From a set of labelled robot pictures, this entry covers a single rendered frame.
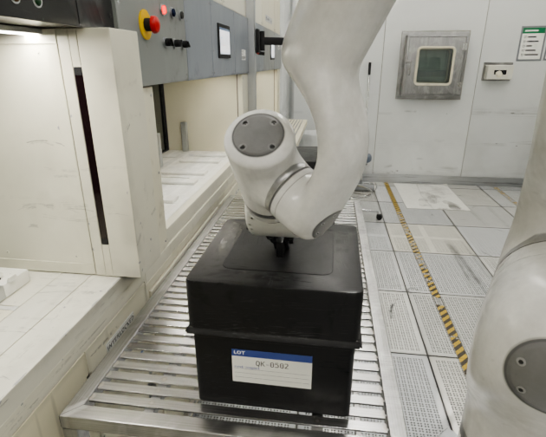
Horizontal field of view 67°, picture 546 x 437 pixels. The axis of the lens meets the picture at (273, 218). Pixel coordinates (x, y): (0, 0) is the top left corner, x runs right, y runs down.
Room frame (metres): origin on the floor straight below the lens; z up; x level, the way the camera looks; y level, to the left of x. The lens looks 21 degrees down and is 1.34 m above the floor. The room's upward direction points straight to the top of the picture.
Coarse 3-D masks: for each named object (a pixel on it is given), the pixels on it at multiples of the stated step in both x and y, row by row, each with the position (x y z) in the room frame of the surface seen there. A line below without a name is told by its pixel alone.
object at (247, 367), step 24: (216, 336) 0.58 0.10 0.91; (216, 360) 0.58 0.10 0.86; (240, 360) 0.58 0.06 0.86; (264, 360) 0.57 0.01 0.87; (288, 360) 0.56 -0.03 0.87; (312, 360) 0.56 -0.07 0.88; (336, 360) 0.55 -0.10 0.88; (216, 384) 0.58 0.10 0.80; (240, 384) 0.58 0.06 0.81; (264, 384) 0.57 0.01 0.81; (288, 384) 0.56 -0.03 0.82; (312, 384) 0.56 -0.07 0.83; (336, 384) 0.55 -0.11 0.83; (288, 408) 0.56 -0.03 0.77; (312, 408) 0.56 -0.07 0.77; (336, 408) 0.55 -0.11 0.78
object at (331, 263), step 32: (224, 224) 0.83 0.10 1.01; (224, 256) 0.67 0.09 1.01; (256, 256) 0.67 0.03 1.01; (288, 256) 0.67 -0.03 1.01; (320, 256) 0.67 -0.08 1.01; (352, 256) 0.67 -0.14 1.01; (192, 288) 0.58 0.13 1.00; (224, 288) 0.58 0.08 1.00; (256, 288) 0.57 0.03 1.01; (288, 288) 0.56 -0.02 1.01; (320, 288) 0.56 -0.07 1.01; (352, 288) 0.56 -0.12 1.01; (192, 320) 0.58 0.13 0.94; (224, 320) 0.58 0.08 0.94; (256, 320) 0.57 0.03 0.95; (288, 320) 0.56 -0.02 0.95; (320, 320) 0.55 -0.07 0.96; (352, 320) 0.55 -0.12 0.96
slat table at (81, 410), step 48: (144, 336) 0.78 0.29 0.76; (192, 336) 0.78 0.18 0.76; (384, 336) 0.78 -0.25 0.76; (96, 384) 0.63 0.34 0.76; (192, 384) 0.63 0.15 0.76; (384, 384) 0.63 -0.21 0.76; (144, 432) 0.53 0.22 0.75; (192, 432) 0.52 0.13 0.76; (240, 432) 0.52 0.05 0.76; (288, 432) 0.52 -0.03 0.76; (384, 432) 0.52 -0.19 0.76
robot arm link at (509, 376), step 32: (512, 256) 0.36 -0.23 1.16; (544, 256) 0.33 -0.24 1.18; (512, 288) 0.29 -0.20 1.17; (544, 288) 0.28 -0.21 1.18; (480, 320) 0.30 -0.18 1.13; (512, 320) 0.27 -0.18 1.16; (544, 320) 0.25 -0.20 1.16; (480, 352) 0.28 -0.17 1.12; (512, 352) 0.25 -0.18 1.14; (544, 352) 0.24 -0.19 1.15; (480, 384) 0.28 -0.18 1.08; (512, 384) 0.25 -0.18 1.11; (544, 384) 0.24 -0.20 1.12; (480, 416) 0.32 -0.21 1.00; (512, 416) 0.27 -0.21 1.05; (544, 416) 0.24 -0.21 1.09
